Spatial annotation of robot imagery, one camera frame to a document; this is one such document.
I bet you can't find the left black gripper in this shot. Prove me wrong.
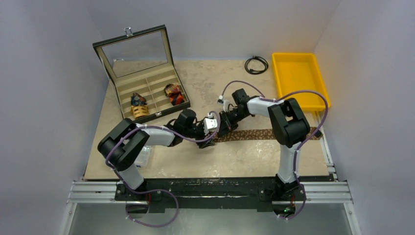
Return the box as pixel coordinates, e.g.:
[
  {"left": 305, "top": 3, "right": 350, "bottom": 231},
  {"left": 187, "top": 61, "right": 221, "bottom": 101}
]
[{"left": 183, "top": 117, "right": 214, "bottom": 147}]

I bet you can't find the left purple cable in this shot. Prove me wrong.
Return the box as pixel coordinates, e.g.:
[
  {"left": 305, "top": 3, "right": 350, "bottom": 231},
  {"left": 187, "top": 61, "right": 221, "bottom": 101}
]
[{"left": 105, "top": 111, "right": 222, "bottom": 228}]

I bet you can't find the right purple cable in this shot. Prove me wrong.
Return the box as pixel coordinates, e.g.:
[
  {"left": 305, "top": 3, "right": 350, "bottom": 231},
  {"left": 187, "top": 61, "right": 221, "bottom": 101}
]
[{"left": 219, "top": 80, "right": 329, "bottom": 221}]

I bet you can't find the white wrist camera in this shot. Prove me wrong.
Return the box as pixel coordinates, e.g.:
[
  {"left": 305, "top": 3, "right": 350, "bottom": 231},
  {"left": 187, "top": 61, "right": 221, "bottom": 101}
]
[
  {"left": 217, "top": 95, "right": 234, "bottom": 112},
  {"left": 203, "top": 113, "right": 218, "bottom": 135}
]

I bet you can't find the black coiled cable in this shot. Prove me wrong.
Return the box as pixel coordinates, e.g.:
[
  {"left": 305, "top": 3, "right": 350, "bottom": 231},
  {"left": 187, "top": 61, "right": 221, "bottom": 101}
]
[{"left": 244, "top": 56, "right": 269, "bottom": 75}]

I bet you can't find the dark floral rolled tie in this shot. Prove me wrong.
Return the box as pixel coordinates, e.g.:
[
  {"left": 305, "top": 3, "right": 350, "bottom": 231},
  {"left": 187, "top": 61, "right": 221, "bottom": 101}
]
[{"left": 131, "top": 93, "right": 147, "bottom": 106}]

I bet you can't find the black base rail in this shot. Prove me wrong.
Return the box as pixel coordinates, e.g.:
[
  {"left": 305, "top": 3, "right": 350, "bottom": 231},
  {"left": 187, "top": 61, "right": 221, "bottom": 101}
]
[{"left": 115, "top": 176, "right": 305, "bottom": 215}]

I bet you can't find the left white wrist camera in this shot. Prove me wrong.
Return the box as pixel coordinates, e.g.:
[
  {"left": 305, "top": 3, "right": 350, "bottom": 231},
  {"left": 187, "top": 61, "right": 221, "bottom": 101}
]
[{"left": 203, "top": 113, "right": 218, "bottom": 135}]

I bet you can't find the clear plastic screw box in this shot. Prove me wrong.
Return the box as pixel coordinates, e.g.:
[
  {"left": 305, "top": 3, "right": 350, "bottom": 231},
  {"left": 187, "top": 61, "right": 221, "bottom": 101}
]
[{"left": 135, "top": 146, "right": 153, "bottom": 167}]

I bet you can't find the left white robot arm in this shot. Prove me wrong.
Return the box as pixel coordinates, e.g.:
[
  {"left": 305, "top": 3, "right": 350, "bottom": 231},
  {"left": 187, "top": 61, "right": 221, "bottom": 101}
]
[{"left": 97, "top": 109, "right": 221, "bottom": 200}]

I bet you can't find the black tie display box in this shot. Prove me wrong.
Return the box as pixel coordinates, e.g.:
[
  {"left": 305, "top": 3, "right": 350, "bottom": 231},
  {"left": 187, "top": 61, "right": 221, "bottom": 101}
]
[{"left": 92, "top": 24, "right": 191, "bottom": 123}]

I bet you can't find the purple cable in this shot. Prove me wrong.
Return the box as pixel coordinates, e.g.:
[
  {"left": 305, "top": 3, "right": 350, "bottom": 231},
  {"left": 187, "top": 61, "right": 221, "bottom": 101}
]
[
  {"left": 219, "top": 80, "right": 329, "bottom": 221},
  {"left": 105, "top": 111, "right": 222, "bottom": 228}
]

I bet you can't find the yellow patterned rolled tie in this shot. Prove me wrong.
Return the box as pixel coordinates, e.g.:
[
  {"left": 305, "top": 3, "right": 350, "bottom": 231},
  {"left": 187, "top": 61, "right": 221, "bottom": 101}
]
[{"left": 130, "top": 105, "right": 149, "bottom": 119}]

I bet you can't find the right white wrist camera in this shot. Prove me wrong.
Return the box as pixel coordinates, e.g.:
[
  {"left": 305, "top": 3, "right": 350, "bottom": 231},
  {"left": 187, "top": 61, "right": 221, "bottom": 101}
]
[{"left": 217, "top": 95, "right": 234, "bottom": 112}]

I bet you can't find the brown floral tie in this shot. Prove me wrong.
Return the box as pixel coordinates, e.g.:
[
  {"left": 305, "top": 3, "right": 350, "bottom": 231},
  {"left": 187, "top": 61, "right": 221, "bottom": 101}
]
[{"left": 214, "top": 127, "right": 323, "bottom": 143}]

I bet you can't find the yellow plastic tray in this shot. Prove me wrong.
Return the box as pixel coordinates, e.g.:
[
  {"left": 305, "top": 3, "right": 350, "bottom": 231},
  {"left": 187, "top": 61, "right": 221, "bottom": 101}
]
[{"left": 272, "top": 52, "right": 331, "bottom": 108}]

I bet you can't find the orange navy rolled tie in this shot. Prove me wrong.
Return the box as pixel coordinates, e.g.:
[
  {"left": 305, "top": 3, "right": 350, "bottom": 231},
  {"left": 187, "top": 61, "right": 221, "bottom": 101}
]
[{"left": 169, "top": 92, "right": 185, "bottom": 106}]

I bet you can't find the multicolour patterned rolled tie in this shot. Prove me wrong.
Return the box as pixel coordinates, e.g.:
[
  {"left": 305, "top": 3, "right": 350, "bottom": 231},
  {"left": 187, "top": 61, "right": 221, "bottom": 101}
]
[{"left": 163, "top": 83, "right": 181, "bottom": 97}]

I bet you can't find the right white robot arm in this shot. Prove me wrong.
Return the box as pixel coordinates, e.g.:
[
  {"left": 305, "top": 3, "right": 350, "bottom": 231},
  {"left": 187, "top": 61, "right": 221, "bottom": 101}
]
[{"left": 217, "top": 89, "right": 310, "bottom": 199}]

